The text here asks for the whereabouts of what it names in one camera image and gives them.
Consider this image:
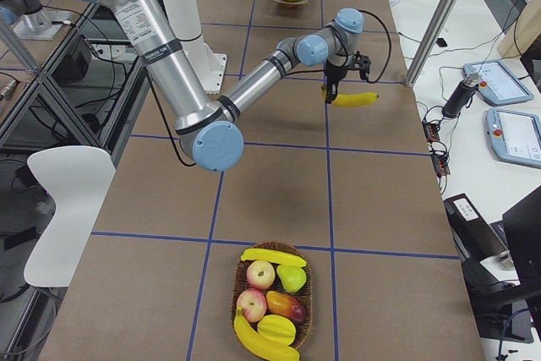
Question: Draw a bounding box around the white chair back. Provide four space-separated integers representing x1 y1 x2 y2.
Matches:
24 145 115 287

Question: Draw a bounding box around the green pear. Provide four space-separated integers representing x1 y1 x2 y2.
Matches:
276 265 307 293

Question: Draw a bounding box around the yellow banana basket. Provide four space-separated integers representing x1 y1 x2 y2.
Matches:
233 307 300 361
240 248 308 268

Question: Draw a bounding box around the blue teach pendant near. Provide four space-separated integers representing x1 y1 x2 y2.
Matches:
485 108 540 168

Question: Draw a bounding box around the pink apple upper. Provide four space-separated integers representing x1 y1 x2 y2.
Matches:
246 260 276 290

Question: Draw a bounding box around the yellow banana basket bottom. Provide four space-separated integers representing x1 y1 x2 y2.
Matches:
233 307 300 361

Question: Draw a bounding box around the red yellow mango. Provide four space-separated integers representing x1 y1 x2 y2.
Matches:
265 291 307 324

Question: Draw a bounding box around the woven brown fruit basket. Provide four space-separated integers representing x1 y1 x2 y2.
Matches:
231 241 313 360

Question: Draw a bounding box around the yellow starfruit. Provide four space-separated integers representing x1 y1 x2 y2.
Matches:
257 315 297 346

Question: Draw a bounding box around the white pillar with base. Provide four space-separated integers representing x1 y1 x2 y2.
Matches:
162 0 227 94

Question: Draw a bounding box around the black water bottle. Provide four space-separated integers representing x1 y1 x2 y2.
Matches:
442 74 480 118

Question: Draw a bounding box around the pink apple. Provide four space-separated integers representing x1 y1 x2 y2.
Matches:
237 288 267 323
246 260 276 290

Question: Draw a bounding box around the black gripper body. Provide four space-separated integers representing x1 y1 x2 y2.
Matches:
324 60 350 87

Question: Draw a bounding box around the small black puck device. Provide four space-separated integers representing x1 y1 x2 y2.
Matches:
436 37 447 47

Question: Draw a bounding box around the black monitor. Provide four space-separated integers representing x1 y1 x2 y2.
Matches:
484 187 541 336

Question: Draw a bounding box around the pink apple lower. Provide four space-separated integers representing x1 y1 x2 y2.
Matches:
237 288 267 323

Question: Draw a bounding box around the blue teach pendant far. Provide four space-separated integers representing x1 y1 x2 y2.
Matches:
462 60 533 107

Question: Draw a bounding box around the yellow banana basket top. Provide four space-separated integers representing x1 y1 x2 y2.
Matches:
240 248 308 268

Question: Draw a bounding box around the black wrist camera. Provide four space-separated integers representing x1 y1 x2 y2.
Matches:
348 51 371 82

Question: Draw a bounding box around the blue teach pendant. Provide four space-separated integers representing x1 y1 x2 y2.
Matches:
485 108 540 168
462 60 533 107

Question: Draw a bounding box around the aluminium frame post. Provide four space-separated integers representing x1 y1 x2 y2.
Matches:
404 0 456 88

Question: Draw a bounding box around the brown paper table cover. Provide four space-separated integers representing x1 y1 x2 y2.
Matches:
41 19 484 360

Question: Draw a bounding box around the black box with label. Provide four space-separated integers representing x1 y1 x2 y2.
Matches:
444 194 515 271

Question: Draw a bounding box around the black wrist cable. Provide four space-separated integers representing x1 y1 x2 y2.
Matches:
358 9 392 85

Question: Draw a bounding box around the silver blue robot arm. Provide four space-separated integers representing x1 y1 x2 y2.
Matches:
94 0 364 172

